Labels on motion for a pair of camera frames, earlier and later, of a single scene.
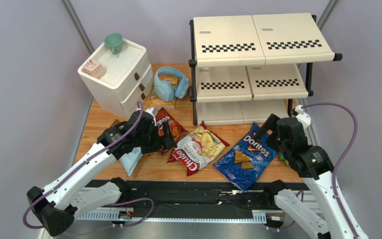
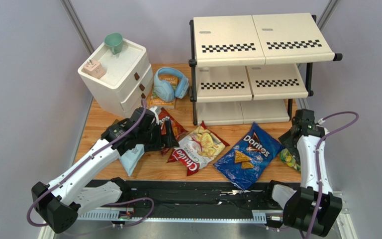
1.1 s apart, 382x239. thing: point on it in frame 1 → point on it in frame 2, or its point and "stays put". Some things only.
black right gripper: x=271 y=125 → x=288 y=145
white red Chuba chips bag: x=198 y=148 stays put
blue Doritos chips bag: x=246 y=160 stays put
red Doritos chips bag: x=176 y=130 stays put
